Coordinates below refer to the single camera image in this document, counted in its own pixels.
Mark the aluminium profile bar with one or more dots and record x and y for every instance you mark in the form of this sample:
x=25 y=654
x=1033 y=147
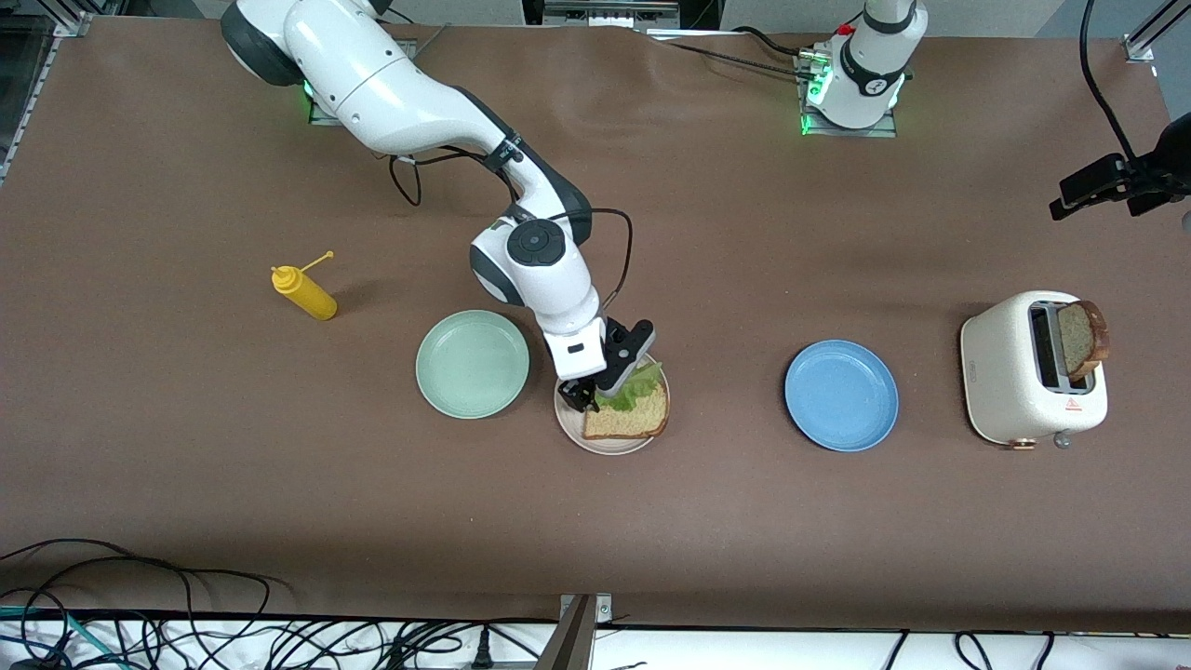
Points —
x=1149 y=33

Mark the blue plate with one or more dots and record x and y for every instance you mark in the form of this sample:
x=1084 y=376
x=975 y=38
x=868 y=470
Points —
x=841 y=395

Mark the white two-slot toaster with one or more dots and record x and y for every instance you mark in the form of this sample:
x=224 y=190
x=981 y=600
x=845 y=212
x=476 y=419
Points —
x=1000 y=372

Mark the brown bread slice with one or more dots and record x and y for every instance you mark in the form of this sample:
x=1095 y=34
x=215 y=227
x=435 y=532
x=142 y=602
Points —
x=1079 y=340
x=628 y=423

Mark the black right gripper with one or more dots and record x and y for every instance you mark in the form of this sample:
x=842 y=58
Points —
x=581 y=395

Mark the mint green plate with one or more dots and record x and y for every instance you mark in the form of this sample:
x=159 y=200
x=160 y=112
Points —
x=472 y=364

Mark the small metal bracket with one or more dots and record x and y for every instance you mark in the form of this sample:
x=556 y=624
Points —
x=605 y=609

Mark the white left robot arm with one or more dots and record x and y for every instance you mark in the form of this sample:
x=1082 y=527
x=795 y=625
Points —
x=870 y=65

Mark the black metal frame device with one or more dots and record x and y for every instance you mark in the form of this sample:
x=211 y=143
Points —
x=609 y=11

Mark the black power plug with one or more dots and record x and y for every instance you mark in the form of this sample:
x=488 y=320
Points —
x=482 y=649

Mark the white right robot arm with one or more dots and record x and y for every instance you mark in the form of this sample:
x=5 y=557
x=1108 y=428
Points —
x=391 y=93

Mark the green lettuce leaf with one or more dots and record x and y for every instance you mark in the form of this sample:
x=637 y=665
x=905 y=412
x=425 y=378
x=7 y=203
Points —
x=642 y=386

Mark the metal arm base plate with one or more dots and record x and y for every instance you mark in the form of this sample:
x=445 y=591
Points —
x=889 y=126
x=321 y=116

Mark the aluminium table frame rail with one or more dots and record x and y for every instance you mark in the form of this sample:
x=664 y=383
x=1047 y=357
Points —
x=42 y=102

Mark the yellow mustard squeeze bottle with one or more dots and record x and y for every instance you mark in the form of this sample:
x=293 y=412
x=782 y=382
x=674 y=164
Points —
x=309 y=296

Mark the beige plate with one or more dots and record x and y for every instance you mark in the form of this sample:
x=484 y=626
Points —
x=609 y=447

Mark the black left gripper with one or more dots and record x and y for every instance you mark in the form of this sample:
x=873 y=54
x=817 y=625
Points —
x=1146 y=177

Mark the grey metal camera post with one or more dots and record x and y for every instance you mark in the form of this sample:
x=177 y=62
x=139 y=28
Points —
x=568 y=647

